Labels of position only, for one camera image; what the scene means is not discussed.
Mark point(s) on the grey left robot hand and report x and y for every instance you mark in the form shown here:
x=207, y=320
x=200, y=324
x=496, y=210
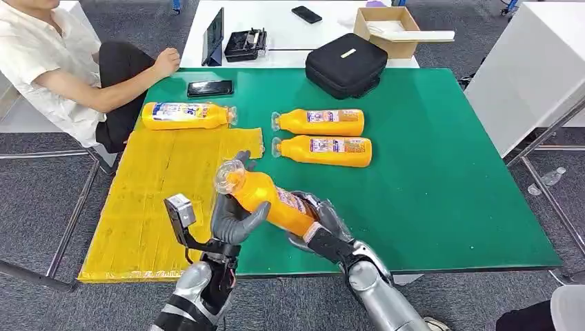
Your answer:
x=226, y=224

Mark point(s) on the person's right hand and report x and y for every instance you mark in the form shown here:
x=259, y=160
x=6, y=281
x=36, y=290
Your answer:
x=167, y=63

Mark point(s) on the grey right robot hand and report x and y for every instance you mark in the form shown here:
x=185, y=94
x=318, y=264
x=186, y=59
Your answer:
x=336, y=219

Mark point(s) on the orange drink bottle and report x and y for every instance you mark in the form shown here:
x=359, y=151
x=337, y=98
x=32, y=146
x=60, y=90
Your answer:
x=324, y=151
x=187, y=116
x=265, y=196
x=320, y=122

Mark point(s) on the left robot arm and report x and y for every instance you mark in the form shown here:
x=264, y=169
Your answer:
x=196, y=292

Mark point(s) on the black smartphone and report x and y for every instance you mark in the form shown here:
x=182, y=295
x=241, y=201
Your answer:
x=210, y=88
x=306, y=14

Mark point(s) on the dark tablet with stand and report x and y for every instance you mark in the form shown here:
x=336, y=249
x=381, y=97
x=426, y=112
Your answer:
x=212, y=39

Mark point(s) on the black plastic tray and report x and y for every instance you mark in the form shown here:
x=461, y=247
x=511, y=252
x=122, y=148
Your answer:
x=242, y=48

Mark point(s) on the yellow sheet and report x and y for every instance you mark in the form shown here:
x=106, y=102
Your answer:
x=151, y=205

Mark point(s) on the green table mat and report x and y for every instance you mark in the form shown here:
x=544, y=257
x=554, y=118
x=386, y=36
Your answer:
x=434, y=182

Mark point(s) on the person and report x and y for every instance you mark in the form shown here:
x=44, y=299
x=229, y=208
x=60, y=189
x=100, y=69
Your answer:
x=525, y=317
x=36, y=55

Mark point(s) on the white shoe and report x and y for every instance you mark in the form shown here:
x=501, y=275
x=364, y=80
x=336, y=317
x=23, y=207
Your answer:
x=436, y=324

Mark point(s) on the black zip case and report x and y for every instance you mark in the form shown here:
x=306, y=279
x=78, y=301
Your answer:
x=345, y=68

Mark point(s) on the brown cardboard box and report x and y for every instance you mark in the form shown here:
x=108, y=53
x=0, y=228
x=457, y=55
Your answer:
x=393, y=49

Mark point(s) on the white flat board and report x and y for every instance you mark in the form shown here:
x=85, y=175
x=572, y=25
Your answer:
x=425, y=36

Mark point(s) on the small purple object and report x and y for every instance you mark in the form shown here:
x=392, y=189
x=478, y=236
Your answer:
x=375, y=3

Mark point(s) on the clear plastic bottle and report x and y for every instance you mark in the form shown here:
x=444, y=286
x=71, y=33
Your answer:
x=553, y=177

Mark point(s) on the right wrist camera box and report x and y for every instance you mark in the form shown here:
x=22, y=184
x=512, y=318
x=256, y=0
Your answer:
x=329, y=244

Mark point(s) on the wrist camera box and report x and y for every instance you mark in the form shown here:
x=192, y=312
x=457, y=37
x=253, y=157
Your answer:
x=329, y=244
x=180, y=211

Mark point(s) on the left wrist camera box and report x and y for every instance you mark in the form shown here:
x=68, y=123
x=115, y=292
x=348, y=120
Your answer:
x=180, y=211

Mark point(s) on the steel frame table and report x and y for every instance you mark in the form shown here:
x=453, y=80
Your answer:
x=72, y=219

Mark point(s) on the steel leg frame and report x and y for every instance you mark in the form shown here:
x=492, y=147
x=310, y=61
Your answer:
x=552, y=205

